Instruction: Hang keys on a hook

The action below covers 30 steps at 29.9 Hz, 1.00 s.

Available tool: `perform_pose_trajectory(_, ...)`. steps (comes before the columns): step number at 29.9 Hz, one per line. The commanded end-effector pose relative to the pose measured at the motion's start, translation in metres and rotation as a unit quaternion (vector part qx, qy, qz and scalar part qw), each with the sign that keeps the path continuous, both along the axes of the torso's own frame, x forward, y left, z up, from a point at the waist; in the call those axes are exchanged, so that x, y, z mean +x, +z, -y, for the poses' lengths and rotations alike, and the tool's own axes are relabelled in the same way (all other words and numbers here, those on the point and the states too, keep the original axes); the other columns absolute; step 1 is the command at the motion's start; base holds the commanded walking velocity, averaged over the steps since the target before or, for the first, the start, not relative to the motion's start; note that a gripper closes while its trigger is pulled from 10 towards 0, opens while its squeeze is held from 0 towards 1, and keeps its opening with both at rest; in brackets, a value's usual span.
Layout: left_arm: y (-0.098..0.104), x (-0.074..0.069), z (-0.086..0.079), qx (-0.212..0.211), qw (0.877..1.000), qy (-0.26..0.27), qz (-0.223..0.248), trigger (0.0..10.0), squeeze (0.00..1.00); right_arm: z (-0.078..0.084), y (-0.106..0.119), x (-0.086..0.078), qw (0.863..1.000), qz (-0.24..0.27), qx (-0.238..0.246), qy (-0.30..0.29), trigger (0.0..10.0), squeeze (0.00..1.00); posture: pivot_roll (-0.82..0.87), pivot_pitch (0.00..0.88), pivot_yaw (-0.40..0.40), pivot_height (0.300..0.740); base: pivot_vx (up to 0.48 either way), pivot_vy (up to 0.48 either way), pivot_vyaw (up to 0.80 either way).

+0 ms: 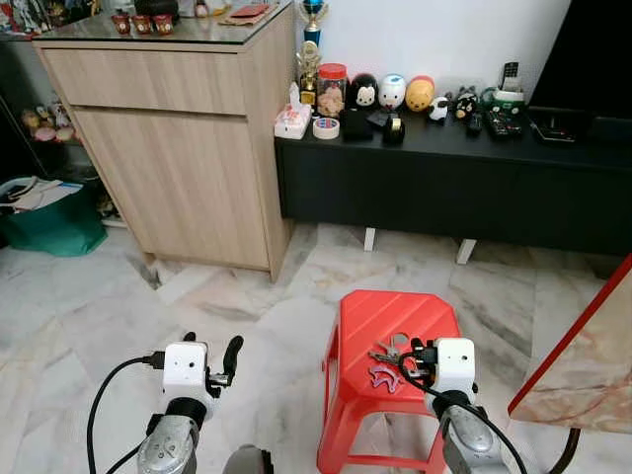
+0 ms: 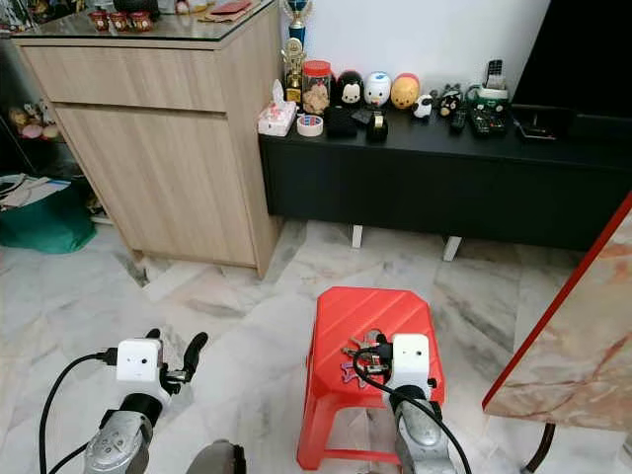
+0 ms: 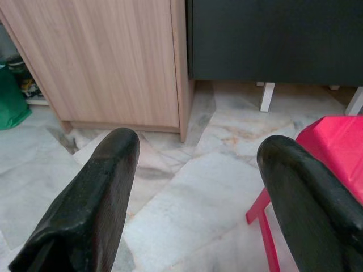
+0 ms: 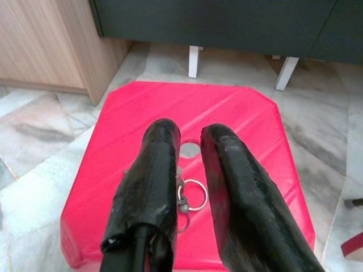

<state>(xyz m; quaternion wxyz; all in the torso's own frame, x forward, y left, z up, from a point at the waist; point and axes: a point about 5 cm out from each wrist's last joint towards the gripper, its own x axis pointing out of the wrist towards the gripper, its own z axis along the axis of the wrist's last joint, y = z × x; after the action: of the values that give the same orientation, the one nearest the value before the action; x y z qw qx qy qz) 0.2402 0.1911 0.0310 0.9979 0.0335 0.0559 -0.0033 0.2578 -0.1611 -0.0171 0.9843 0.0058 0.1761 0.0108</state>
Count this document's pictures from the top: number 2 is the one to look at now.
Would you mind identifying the black low TV console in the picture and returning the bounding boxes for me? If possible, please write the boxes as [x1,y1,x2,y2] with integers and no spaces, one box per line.
[259,104,632,254]

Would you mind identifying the red plastic stool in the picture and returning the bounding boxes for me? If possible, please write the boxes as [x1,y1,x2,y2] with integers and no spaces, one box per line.
[296,285,446,472]

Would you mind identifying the small panda figure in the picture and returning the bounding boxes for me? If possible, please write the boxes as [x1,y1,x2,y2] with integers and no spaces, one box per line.
[412,93,435,120]

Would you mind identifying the light wooden cabinet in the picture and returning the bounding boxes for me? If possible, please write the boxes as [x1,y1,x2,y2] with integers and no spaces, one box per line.
[10,6,283,279]

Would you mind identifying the cordless phone on base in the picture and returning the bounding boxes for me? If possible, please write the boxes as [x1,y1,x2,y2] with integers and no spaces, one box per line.
[478,58,511,103]

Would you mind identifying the gold and blue trophy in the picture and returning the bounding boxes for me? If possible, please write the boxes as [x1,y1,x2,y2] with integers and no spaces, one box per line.
[280,0,313,104]

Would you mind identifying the yellow egg figure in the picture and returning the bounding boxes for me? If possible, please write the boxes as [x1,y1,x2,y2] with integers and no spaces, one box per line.
[390,72,423,111]

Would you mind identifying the marble table with red edge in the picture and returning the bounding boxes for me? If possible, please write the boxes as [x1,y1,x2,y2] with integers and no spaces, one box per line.
[483,192,632,434]

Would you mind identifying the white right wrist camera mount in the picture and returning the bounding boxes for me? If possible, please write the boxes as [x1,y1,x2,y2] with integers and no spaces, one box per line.
[387,333,435,392]

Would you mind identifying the white pink tissue box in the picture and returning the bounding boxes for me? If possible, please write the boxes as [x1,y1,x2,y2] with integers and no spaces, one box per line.
[257,80,298,137]

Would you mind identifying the white egg figure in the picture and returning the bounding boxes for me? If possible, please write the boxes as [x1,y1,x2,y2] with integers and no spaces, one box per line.
[363,70,393,110]

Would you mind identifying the black tape dispenser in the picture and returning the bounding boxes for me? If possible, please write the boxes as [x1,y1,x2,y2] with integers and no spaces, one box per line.
[364,110,390,143]

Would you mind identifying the black flat television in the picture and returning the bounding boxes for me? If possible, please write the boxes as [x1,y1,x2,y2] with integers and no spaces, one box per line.
[513,0,632,121]

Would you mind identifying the black tray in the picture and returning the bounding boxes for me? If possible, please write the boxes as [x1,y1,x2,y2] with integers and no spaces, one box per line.
[513,103,575,142]

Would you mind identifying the wide black remote control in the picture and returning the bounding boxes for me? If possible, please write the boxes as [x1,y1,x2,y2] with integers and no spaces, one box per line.
[468,103,513,138]

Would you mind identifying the black mouse egg figure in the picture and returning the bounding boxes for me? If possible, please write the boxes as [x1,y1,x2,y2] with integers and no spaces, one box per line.
[334,69,365,110]

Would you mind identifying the black pouch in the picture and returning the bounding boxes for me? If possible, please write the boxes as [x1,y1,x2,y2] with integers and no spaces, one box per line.
[324,106,360,140]

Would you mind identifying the white tape roll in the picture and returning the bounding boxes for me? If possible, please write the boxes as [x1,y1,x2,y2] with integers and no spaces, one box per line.
[296,113,326,138]

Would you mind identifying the grey robot leg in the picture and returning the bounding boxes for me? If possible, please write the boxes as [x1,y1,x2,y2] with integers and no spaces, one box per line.
[187,440,249,474]

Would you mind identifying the key bunch with red charm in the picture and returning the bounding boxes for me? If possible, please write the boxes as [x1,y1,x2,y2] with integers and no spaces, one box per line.
[339,331,386,388]

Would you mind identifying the dark glass display shelf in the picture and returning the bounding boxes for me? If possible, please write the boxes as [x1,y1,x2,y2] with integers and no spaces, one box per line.
[0,30,82,214]

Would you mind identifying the pink plush toys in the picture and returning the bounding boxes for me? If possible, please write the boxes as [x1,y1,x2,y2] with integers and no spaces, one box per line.
[7,103,61,142]

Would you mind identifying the black plush toy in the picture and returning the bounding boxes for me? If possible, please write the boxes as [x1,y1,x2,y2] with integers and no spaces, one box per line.
[436,83,464,119]

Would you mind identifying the black round object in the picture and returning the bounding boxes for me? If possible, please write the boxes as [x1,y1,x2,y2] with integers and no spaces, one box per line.
[113,0,160,17]

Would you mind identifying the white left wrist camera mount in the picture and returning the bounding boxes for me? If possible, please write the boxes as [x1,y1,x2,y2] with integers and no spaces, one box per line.
[115,338,166,397]

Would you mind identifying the green shopping bag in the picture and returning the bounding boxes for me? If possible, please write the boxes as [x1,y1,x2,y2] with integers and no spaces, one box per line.
[0,174,99,256]

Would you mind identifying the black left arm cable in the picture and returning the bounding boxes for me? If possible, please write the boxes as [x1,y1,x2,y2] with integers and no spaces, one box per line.
[39,350,119,474]

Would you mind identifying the red packet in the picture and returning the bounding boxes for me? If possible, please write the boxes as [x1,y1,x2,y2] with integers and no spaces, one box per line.
[198,0,256,24]

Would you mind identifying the glass jar with red lid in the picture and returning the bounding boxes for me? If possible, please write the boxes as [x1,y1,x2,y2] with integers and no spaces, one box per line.
[300,59,334,116]

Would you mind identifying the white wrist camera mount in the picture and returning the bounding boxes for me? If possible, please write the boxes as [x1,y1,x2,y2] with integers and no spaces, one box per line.
[115,338,166,397]
[387,333,435,392]

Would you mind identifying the black curved table leg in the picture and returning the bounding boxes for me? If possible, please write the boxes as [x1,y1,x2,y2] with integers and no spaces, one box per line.
[522,425,556,474]

